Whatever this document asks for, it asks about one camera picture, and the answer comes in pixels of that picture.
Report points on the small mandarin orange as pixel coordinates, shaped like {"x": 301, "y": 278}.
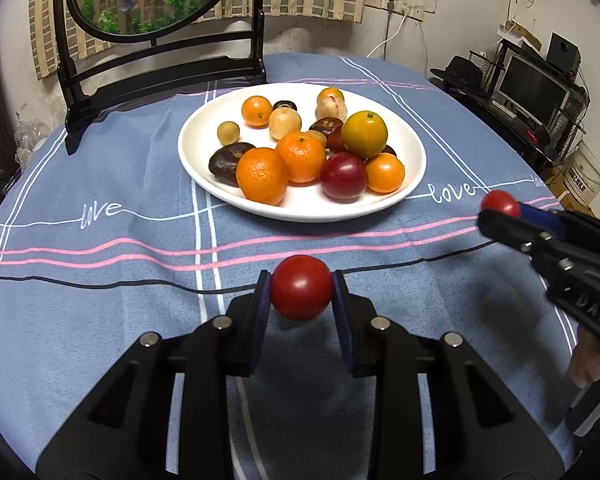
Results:
{"x": 330, "y": 94}
{"x": 256, "y": 111}

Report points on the black hat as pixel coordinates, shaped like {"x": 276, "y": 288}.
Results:
{"x": 457, "y": 72}

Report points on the white wall socket strip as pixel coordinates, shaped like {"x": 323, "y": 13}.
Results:
{"x": 406, "y": 9}

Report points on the pale yellow round fruit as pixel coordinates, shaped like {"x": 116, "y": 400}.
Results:
{"x": 318, "y": 137}
{"x": 285, "y": 122}
{"x": 331, "y": 110}

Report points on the blue striped tablecloth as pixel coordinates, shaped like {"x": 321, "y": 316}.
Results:
{"x": 130, "y": 310}

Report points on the small smooth orange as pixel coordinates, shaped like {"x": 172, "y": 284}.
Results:
{"x": 385, "y": 173}

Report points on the black speaker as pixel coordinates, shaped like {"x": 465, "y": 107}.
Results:
{"x": 562, "y": 52}

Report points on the clear plastic bag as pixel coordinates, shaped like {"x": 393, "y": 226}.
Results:
{"x": 30, "y": 130}

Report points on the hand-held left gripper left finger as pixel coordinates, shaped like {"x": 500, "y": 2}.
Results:
{"x": 262, "y": 305}

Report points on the cardboard box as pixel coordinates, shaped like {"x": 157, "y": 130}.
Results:
{"x": 522, "y": 34}

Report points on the white oval plate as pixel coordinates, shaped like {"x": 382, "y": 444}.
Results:
{"x": 200, "y": 130}

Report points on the small dark chestnut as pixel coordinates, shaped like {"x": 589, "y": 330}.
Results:
{"x": 285, "y": 105}

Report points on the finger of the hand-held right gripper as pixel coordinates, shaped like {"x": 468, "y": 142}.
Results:
{"x": 542, "y": 217}
{"x": 505, "y": 230}

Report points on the dark purple plum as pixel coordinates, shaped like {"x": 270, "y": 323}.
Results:
{"x": 390, "y": 150}

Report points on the small tan longan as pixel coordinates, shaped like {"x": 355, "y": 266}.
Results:
{"x": 228, "y": 132}

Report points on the computer monitor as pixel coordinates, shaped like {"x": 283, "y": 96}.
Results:
{"x": 532, "y": 87}

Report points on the red cherry tomato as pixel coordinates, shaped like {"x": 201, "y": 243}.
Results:
{"x": 301, "y": 287}
{"x": 501, "y": 202}

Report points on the round goldfish screen black stand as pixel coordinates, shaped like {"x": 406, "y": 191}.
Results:
{"x": 80, "y": 90}

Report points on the person's right hand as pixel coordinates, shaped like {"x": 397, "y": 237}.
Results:
{"x": 586, "y": 362}

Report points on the yellow-green orange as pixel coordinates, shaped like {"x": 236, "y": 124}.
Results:
{"x": 364, "y": 133}

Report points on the dark brown plum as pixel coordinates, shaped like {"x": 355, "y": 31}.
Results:
{"x": 227, "y": 164}

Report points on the red plum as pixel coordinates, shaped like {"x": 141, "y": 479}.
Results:
{"x": 343, "y": 176}
{"x": 336, "y": 142}

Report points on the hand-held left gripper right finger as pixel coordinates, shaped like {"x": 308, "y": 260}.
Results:
{"x": 341, "y": 310}

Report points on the black computer desk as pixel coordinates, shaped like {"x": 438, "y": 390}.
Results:
{"x": 485, "y": 105}

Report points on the white plastic bucket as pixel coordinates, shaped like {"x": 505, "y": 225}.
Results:
{"x": 587, "y": 172}

